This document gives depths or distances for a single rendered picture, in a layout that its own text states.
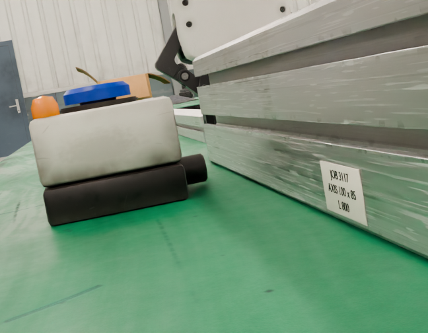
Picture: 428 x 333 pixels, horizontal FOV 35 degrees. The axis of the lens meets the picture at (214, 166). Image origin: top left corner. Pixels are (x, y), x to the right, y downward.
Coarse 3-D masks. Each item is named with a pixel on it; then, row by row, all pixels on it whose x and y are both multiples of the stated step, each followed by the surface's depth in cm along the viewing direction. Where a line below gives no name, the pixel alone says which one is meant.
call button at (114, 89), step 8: (80, 88) 39; (88, 88) 39; (96, 88) 39; (104, 88) 39; (112, 88) 40; (120, 88) 40; (128, 88) 41; (64, 96) 40; (72, 96) 40; (80, 96) 39; (88, 96) 39; (96, 96) 39; (104, 96) 39; (112, 96) 40; (80, 104) 41
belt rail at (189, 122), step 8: (176, 112) 103; (184, 112) 97; (192, 112) 91; (200, 112) 86; (176, 120) 96; (184, 120) 88; (192, 120) 81; (200, 120) 75; (184, 128) 89; (192, 128) 87; (200, 128) 80; (184, 136) 91; (192, 136) 84; (200, 136) 77
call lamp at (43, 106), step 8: (40, 96) 37; (48, 96) 37; (32, 104) 37; (40, 104) 37; (48, 104) 37; (56, 104) 38; (32, 112) 37; (40, 112) 37; (48, 112) 37; (56, 112) 37
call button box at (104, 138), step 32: (160, 96) 38; (32, 128) 37; (64, 128) 37; (96, 128) 37; (128, 128) 38; (160, 128) 38; (64, 160) 37; (96, 160) 38; (128, 160) 38; (160, 160) 38; (192, 160) 42; (64, 192) 37; (96, 192) 38; (128, 192) 38; (160, 192) 38
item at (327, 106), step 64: (320, 0) 25; (384, 0) 19; (256, 64) 39; (320, 64) 28; (384, 64) 20; (256, 128) 42; (320, 128) 30; (384, 128) 23; (320, 192) 28; (384, 192) 22
